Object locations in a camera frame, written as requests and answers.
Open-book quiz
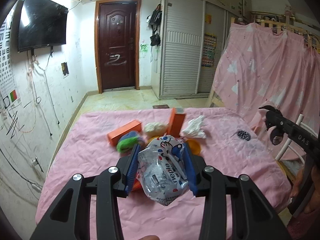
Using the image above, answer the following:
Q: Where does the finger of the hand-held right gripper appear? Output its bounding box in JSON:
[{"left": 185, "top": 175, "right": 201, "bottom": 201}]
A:
[{"left": 259, "top": 106, "right": 288, "bottom": 145}]

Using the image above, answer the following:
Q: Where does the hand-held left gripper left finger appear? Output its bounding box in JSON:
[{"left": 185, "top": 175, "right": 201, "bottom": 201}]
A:
[{"left": 29, "top": 143, "right": 142, "bottom": 240}]

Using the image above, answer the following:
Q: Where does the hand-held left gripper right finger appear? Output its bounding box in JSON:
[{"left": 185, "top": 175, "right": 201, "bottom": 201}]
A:
[{"left": 183, "top": 142, "right": 293, "bottom": 240}]

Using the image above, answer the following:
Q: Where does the orange plastic bowl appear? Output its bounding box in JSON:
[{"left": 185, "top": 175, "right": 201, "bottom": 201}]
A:
[{"left": 184, "top": 139, "right": 201, "bottom": 155}]

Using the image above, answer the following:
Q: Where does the white printed plastic bag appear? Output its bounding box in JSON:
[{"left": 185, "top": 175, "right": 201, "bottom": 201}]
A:
[{"left": 137, "top": 135, "right": 191, "bottom": 207}]

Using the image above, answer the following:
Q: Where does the plain orange cardboard box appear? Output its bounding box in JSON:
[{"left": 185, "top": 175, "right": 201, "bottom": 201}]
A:
[{"left": 107, "top": 119, "right": 143, "bottom": 147}]

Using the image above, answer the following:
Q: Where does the person's right hand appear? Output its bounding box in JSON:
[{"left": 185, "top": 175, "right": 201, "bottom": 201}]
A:
[{"left": 291, "top": 166, "right": 320, "bottom": 214}]

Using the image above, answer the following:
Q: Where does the green blue purple sponge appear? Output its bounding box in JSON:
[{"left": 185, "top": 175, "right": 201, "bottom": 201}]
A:
[{"left": 116, "top": 131, "right": 146, "bottom": 153}]

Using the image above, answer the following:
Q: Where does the black hair brush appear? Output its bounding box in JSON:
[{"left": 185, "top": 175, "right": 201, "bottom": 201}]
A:
[{"left": 232, "top": 129, "right": 252, "bottom": 142}]

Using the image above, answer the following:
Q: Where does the beige crumpled paper ball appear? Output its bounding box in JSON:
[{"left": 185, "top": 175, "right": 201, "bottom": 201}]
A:
[{"left": 144, "top": 122, "right": 167, "bottom": 138}]

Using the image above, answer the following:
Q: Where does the white crumpled tissue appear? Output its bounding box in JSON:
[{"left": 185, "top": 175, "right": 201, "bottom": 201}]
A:
[{"left": 180, "top": 116, "right": 207, "bottom": 140}]

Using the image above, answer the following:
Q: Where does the orange box with grey end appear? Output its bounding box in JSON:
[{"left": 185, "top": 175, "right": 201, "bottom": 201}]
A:
[{"left": 166, "top": 108, "right": 187, "bottom": 137}]

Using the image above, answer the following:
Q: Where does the pink bed sheet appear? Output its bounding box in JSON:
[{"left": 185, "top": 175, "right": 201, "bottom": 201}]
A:
[{"left": 35, "top": 107, "right": 293, "bottom": 240}]

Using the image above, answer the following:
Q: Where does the pink printed curtain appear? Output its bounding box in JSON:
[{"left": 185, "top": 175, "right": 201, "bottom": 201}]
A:
[{"left": 212, "top": 21, "right": 320, "bottom": 140}]

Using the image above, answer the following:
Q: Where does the colourful grid poster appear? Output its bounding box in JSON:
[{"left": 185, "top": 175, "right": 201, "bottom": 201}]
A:
[{"left": 201, "top": 32, "right": 217, "bottom": 68}]

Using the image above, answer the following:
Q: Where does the white slatted wardrobe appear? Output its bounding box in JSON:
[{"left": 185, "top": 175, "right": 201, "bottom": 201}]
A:
[{"left": 159, "top": 0, "right": 253, "bottom": 99}]

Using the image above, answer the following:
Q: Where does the dark brown door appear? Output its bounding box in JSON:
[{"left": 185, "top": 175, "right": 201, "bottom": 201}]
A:
[{"left": 94, "top": 0, "right": 140, "bottom": 93}]

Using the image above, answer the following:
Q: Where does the small black hanging bag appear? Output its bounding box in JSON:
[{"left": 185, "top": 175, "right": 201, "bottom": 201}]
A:
[{"left": 149, "top": 33, "right": 161, "bottom": 47}]

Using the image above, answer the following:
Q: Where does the large black hanging bag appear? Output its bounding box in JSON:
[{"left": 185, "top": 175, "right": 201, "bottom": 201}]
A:
[{"left": 146, "top": 4, "right": 163, "bottom": 27}]

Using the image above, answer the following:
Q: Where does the eye chart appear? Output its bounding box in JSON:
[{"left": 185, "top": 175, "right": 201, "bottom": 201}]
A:
[{"left": 0, "top": 21, "right": 13, "bottom": 120}]

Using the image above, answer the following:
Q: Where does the white metal chair frame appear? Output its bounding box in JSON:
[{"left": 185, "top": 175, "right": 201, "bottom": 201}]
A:
[{"left": 275, "top": 114, "right": 307, "bottom": 160}]

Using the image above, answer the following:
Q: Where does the black wall television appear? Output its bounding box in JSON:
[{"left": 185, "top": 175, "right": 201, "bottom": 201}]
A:
[{"left": 17, "top": 0, "right": 69, "bottom": 53}]

